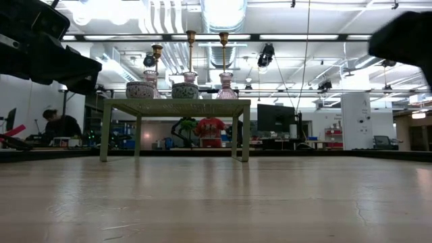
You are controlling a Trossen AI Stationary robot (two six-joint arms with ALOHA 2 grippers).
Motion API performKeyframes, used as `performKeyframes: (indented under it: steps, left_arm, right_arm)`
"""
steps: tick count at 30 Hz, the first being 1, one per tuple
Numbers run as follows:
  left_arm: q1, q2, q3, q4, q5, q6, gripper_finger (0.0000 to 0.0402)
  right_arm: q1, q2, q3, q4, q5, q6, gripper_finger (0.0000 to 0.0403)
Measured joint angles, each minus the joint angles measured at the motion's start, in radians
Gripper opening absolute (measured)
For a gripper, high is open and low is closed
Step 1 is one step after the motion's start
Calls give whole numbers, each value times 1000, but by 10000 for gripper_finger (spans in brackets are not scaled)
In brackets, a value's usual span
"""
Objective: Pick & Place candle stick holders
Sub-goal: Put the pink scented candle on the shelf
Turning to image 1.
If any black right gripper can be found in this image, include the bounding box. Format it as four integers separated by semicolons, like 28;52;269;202
367;11;432;89

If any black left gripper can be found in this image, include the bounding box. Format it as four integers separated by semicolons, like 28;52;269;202
0;0;103;96

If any short brass candlestick holder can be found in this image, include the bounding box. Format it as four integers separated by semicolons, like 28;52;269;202
151;44;164;74

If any tall brass candlestick holder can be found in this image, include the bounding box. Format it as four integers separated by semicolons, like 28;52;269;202
218;32;230;74
185;30;198;74

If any person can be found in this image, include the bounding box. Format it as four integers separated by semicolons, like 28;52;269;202
42;108;83;144
194;117;227;149

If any black computer monitor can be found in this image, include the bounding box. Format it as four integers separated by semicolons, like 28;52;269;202
256;103;297;134
4;107;18;133

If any blue storage bin rack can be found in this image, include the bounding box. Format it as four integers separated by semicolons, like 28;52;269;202
111;123;136;150

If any dark background office chair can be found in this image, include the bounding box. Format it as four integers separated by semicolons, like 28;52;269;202
373;134;400;151

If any green perforated metal shelf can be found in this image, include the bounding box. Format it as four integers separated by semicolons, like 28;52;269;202
99;98;252;163

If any red storage bin rack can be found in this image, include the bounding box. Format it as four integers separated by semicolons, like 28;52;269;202
324;127;344;149

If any green background plant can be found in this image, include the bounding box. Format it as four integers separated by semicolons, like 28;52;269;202
178;119;199;135

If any black hanging camera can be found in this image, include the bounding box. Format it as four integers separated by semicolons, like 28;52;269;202
142;53;157;68
256;43;276;68

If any red handle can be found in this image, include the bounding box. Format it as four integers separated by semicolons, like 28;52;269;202
0;124;27;140

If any thin hanging ceiling cable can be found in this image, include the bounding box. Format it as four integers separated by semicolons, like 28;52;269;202
294;0;312;115

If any black aluminium rig frame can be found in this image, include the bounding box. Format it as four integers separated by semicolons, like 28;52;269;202
0;32;432;163

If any silver ceiling ventilation duct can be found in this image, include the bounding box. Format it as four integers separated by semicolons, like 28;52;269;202
200;0;249;68

